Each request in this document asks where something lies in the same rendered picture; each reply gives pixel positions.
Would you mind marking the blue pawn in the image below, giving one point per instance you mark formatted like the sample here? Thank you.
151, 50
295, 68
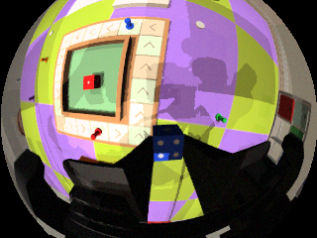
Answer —
129, 25

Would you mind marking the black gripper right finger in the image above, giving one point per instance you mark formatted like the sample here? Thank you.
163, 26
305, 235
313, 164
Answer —
213, 171

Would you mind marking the blue die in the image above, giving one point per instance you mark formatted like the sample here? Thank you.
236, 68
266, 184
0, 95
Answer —
168, 142

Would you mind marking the red die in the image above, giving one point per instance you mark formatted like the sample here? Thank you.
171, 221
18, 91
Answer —
91, 81

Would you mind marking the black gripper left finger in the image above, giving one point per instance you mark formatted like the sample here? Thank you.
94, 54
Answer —
131, 176

